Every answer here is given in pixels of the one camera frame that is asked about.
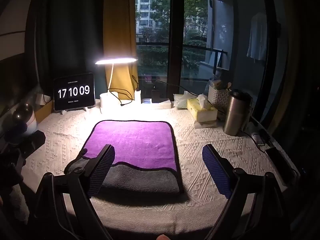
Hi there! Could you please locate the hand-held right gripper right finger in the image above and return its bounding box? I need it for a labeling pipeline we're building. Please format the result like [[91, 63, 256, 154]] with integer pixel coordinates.
[[202, 144, 285, 240]]

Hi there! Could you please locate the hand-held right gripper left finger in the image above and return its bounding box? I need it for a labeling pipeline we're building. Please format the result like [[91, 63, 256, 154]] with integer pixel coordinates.
[[35, 144, 116, 240]]

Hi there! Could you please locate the purple and grey towel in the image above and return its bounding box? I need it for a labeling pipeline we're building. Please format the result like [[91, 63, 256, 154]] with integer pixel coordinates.
[[65, 120, 185, 195]]

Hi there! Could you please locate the white textured tablecloth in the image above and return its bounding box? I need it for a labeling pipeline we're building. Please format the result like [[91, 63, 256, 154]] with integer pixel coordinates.
[[15, 99, 299, 235]]

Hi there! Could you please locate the white round device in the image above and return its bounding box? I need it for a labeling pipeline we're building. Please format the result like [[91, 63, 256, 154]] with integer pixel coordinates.
[[12, 103, 38, 137]]

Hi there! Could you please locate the small white tube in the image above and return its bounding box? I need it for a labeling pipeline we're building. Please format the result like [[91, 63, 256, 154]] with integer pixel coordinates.
[[251, 127, 266, 146]]

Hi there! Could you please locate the stainless steel thermos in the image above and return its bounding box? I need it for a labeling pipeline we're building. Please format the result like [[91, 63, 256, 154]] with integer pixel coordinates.
[[222, 89, 252, 136]]

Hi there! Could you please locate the black smartphone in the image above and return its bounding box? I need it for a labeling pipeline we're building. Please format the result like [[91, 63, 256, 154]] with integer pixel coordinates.
[[265, 146, 295, 180]]

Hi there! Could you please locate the yellow tissue box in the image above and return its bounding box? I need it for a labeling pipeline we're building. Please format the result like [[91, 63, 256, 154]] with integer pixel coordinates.
[[187, 97, 218, 123]]

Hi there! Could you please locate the white plastic basket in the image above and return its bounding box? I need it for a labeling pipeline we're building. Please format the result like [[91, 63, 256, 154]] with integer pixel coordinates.
[[208, 80, 232, 110]]

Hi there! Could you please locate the tablet with clock display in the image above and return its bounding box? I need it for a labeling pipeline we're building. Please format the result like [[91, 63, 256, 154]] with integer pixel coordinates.
[[53, 72, 96, 111]]

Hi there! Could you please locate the white tissue pack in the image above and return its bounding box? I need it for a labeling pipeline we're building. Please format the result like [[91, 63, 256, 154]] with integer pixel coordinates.
[[173, 91, 198, 109]]

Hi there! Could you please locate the white flat box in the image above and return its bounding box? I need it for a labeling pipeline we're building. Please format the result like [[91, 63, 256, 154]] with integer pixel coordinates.
[[150, 100, 173, 109]]

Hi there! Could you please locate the white desk lamp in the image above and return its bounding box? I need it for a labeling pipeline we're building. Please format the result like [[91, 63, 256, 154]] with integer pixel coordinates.
[[94, 57, 138, 114]]

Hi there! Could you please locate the dark green curtain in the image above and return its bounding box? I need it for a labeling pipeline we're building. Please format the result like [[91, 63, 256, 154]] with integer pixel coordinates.
[[32, 0, 107, 90]]

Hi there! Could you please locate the yellow curtain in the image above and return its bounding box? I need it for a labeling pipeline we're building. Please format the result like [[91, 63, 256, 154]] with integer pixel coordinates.
[[103, 0, 139, 93]]

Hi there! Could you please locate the hanging white shirt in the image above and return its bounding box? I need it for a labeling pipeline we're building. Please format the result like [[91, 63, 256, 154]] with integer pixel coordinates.
[[246, 12, 268, 63]]

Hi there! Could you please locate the black cable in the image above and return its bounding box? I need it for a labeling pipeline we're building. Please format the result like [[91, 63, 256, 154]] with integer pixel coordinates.
[[109, 74, 140, 107]]

